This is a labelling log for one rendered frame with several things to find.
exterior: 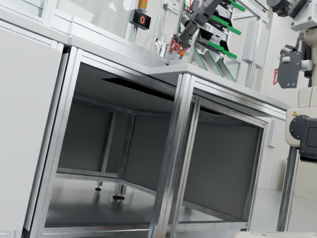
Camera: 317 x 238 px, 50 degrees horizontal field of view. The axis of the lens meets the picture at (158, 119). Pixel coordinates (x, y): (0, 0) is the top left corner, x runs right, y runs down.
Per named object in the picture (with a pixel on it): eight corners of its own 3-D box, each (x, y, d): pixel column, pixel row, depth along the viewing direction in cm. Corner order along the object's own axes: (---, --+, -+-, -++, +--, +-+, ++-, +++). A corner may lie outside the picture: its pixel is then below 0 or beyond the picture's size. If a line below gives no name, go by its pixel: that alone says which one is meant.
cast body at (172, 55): (178, 61, 191) (179, 49, 192) (172, 59, 188) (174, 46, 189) (167, 62, 197) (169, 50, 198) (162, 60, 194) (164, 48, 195)
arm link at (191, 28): (194, 23, 180) (201, 27, 184) (189, 17, 185) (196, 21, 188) (186, 33, 183) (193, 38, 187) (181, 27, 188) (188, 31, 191)
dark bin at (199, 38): (222, 51, 210) (228, 40, 207) (207, 44, 202) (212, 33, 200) (199, 39, 232) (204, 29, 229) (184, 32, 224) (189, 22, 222)
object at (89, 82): (270, 123, 223) (271, 118, 224) (70, 44, 120) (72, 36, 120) (134, 110, 325) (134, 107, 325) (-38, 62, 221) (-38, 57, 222)
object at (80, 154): (192, 200, 393) (206, 128, 400) (-2, 192, 241) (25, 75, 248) (169, 193, 420) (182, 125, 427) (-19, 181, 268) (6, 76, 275)
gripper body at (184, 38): (171, 35, 188) (180, 24, 185) (184, 42, 195) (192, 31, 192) (177, 42, 184) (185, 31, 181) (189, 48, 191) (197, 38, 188)
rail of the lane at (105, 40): (209, 97, 189) (212, 78, 190) (69, 41, 128) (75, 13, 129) (201, 97, 193) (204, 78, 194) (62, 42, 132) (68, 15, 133)
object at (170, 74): (312, 119, 178) (312, 114, 178) (187, 70, 125) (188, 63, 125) (214, 114, 234) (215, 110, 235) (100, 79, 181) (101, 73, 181)
